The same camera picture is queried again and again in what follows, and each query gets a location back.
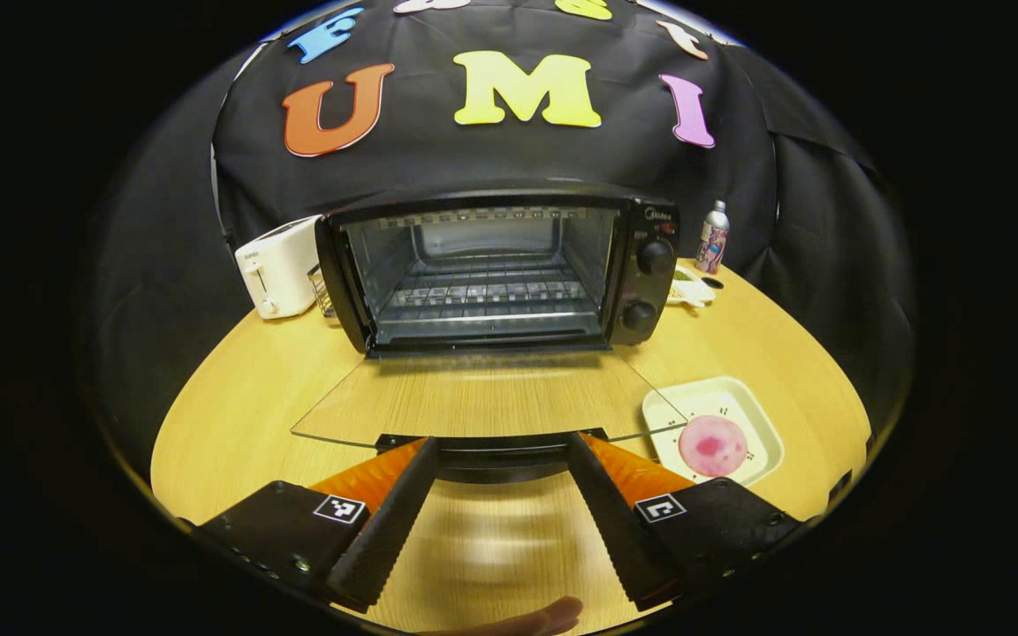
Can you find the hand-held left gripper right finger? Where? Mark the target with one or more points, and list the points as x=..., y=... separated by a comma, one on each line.
x=615, y=530

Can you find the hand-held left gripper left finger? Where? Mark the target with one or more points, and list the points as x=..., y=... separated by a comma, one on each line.
x=385, y=530

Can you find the pink round food slice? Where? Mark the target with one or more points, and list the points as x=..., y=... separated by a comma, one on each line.
x=712, y=446

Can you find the cream square plate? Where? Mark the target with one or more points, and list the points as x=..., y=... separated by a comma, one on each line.
x=739, y=397

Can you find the black electric oven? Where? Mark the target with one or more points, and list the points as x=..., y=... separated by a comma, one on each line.
x=650, y=291

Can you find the white divided bean tray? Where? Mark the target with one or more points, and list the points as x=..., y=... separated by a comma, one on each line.
x=690, y=290

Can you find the black table grommet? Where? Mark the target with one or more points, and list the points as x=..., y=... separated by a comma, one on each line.
x=713, y=283

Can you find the white toaster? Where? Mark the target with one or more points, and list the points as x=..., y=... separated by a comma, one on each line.
x=284, y=265

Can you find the silver printed bottle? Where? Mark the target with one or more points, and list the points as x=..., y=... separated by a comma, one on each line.
x=712, y=243

